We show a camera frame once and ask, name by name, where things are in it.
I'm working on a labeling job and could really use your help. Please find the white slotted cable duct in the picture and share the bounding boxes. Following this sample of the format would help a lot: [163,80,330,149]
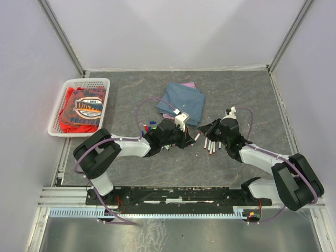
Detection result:
[49,203,248,219]

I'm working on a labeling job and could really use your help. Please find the blue folded cloth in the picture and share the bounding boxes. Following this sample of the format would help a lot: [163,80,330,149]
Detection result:
[162,82,205,126]

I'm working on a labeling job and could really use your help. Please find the red printed t-shirt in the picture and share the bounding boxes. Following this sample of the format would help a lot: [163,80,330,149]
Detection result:
[59,86,106,133]

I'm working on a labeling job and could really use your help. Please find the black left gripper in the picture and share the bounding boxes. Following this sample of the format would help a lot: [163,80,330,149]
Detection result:
[161,123,195,150]

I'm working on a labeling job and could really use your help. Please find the pink folded cloth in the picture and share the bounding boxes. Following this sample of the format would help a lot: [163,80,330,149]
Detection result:
[156,82,198,120]

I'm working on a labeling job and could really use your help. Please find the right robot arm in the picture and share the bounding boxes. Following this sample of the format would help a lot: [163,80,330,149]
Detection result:
[198,117,324,211]

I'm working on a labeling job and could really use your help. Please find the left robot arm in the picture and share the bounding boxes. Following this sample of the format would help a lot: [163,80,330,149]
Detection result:
[73,119,195,205]

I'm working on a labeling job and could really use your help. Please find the white plastic basket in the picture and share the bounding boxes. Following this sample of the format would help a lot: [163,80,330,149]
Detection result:
[47,78,110,138]

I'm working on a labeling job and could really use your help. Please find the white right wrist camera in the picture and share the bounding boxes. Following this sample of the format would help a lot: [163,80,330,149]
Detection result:
[224,106,236,119]

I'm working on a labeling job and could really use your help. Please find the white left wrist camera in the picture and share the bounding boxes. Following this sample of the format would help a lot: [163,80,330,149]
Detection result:
[173,109,190,132]

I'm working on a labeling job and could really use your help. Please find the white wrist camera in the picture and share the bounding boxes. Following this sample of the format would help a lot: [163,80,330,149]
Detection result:
[173,109,190,132]
[224,106,236,119]

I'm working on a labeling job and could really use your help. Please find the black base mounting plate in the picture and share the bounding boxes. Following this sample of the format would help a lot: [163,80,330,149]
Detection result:
[102,186,272,212]

